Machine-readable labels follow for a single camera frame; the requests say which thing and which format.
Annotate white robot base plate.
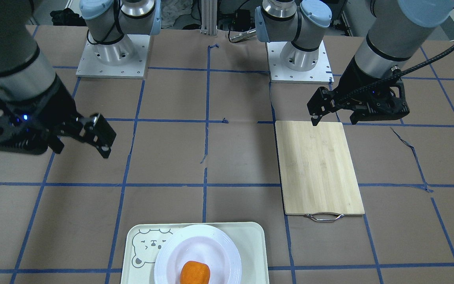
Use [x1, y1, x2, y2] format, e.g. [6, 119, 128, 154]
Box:
[76, 34, 151, 79]
[266, 41, 334, 84]

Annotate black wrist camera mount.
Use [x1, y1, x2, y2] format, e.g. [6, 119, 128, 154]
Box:
[0, 98, 48, 155]

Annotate aluminium frame post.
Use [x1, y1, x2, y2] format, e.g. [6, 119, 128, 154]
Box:
[200, 0, 218, 37]

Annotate cream bear tray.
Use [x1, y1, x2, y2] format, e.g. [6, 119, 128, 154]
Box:
[121, 222, 270, 284]

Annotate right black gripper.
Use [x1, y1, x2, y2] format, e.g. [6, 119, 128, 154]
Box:
[31, 79, 116, 159]

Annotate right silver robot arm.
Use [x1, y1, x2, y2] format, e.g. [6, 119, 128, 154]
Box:
[0, 0, 162, 159]

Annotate bamboo cutting board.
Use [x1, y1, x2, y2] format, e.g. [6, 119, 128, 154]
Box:
[275, 121, 365, 222]

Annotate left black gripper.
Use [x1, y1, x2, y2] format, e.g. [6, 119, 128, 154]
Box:
[307, 71, 410, 126]

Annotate orange fruit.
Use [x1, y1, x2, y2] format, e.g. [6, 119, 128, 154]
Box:
[179, 261, 211, 284]

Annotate white round plate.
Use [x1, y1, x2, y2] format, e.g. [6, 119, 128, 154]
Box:
[154, 224, 242, 284]

